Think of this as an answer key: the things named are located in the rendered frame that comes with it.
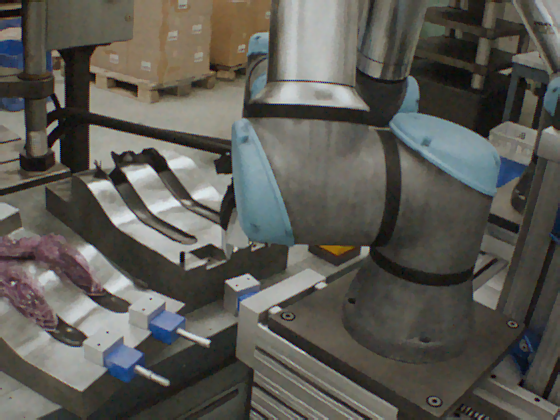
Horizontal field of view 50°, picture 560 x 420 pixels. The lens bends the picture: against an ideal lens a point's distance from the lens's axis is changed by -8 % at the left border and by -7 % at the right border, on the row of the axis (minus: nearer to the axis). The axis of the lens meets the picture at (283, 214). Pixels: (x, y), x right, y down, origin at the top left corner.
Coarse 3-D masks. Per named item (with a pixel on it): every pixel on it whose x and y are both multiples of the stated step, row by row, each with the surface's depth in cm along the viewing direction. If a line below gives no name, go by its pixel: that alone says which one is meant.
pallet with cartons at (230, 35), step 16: (224, 0) 540; (240, 0) 545; (256, 0) 562; (224, 16) 546; (240, 16) 548; (256, 16) 571; (224, 32) 552; (240, 32) 557; (256, 32) 581; (224, 48) 557; (240, 48) 567; (224, 64) 563; (240, 64) 577; (224, 80) 569
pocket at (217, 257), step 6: (204, 246) 112; (210, 246) 113; (216, 246) 112; (192, 252) 110; (198, 252) 112; (204, 252) 113; (210, 252) 114; (216, 252) 113; (222, 252) 112; (204, 258) 113; (210, 258) 114; (216, 258) 113; (222, 258) 112; (210, 264) 112; (216, 264) 110
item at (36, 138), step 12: (24, 12) 141; (36, 12) 140; (24, 24) 142; (36, 24) 142; (24, 36) 143; (36, 36) 143; (24, 48) 144; (36, 48) 144; (24, 60) 146; (36, 60) 146; (24, 72) 147; (36, 72) 147; (24, 108) 152; (36, 108) 151; (36, 120) 152; (36, 132) 154; (36, 144) 155; (24, 156) 156; (36, 156) 156; (48, 156) 158; (24, 168) 157; (36, 168) 157; (48, 168) 159
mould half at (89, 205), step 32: (64, 192) 132; (96, 192) 120; (160, 192) 127; (192, 192) 131; (64, 224) 132; (96, 224) 121; (128, 224) 117; (192, 224) 120; (128, 256) 116; (160, 256) 108; (192, 256) 108; (256, 256) 117; (160, 288) 111; (192, 288) 107
